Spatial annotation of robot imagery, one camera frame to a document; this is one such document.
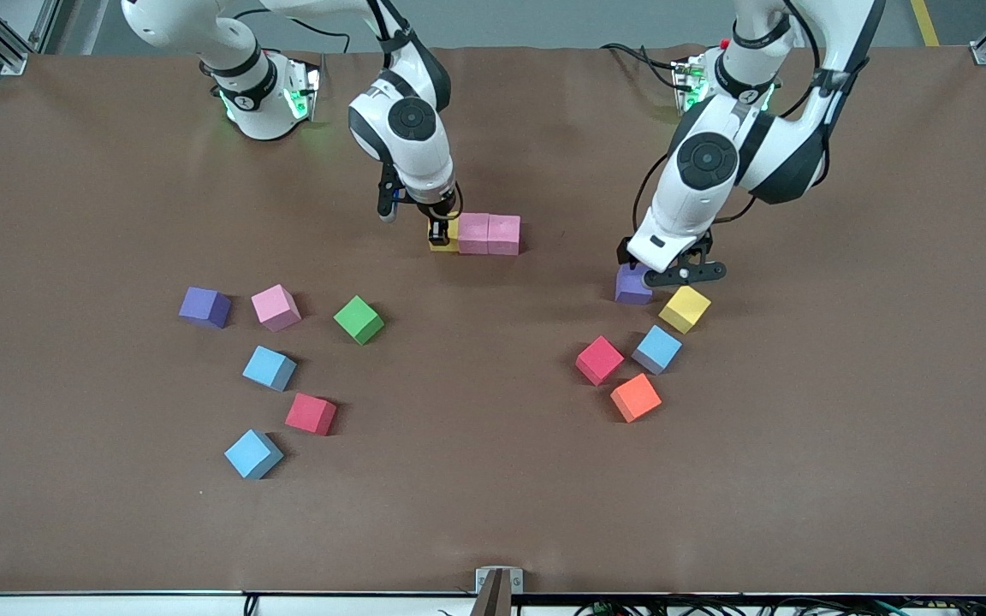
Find brown table cover sheet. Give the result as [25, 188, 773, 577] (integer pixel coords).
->
[0, 44, 986, 597]

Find black right arm gripper cable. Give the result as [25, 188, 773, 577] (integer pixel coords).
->
[365, 0, 461, 225]

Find purple foam cube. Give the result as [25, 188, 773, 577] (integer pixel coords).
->
[615, 264, 656, 306]
[179, 287, 232, 330]

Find black arm base cable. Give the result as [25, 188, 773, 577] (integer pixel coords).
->
[232, 9, 350, 54]
[600, 43, 682, 95]

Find black right arm base cable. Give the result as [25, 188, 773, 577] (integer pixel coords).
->
[232, 9, 350, 54]

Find white table edge rail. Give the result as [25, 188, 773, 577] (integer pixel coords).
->
[0, 592, 986, 616]

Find black left arm base cable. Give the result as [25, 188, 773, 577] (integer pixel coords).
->
[600, 43, 682, 95]

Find red foam cube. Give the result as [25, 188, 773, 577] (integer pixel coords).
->
[575, 335, 626, 387]
[284, 393, 338, 437]

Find pink foam cube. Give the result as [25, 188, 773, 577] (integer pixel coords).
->
[251, 284, 302, 333]
[488, 214, 522, 257]
[457, 212, 491, 256]

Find orange foam cube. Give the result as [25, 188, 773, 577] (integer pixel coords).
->
[610, 373, 663, 424]

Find green foam cube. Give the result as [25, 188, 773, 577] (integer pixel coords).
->
[333, 295, 386, 347]

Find black left arm gripper cable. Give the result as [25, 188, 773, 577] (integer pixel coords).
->
[630, 0, 870, 251]

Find blue foam cube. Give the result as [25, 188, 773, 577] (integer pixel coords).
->
[631, 325, 683, 376]
[242, 346, 298, 393]
[223, 429, 285, 481]

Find black arm gripper cable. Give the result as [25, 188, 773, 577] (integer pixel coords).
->
[365, 0, 461, 225]
[630, 0, 870, 251]

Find yellow foam cube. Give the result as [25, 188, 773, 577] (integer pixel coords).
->
[658, 283, 712, 335]
[428, 216, 460, 254]

